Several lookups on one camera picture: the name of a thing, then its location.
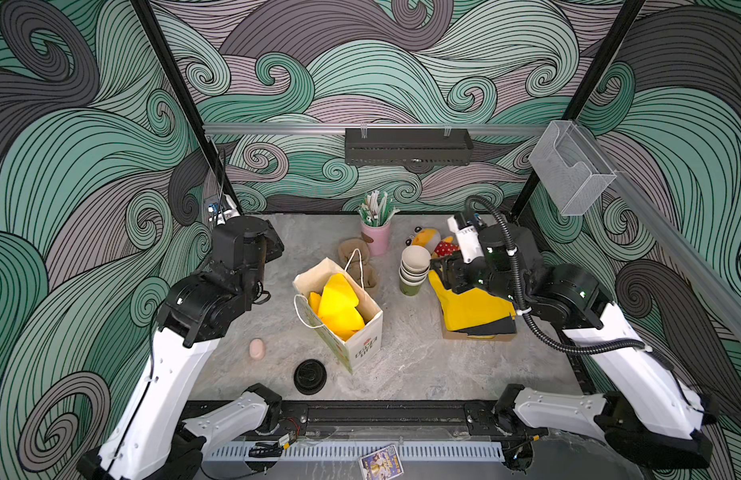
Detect white paper bag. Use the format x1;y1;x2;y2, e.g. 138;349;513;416
292;249;384;374

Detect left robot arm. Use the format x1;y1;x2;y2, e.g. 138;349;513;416
78;215;284;479

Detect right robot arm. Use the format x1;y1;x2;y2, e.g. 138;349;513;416
431;195;718;470

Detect yellow napkin stack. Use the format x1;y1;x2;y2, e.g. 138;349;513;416
429;271;518;341

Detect yellow plush toy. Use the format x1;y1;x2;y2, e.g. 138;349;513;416
405;226;461;259

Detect stack of paper cups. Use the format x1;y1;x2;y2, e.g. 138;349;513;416
399;245;431;296

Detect pink small object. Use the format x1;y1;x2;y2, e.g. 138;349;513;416
248;338;266;360

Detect brown cardboard cup carrier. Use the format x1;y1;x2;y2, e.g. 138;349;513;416
338;238;381;296

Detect pink straw holder cup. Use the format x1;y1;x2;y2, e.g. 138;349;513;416
360;220;392;257

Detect wrapped straws bundle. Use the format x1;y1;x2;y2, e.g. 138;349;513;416
358;190;400;228

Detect stack of black lids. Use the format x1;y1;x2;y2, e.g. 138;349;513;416
294;359;328;396

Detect colourful card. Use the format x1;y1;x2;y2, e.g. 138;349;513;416
358;445;405;480

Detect clear acrylic wall holder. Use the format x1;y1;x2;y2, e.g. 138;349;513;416
529;120;617;217

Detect black wall shelf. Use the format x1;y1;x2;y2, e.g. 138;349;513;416
344;127;475;168

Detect white cable duct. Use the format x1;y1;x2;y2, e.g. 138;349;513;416
206;440;505;463

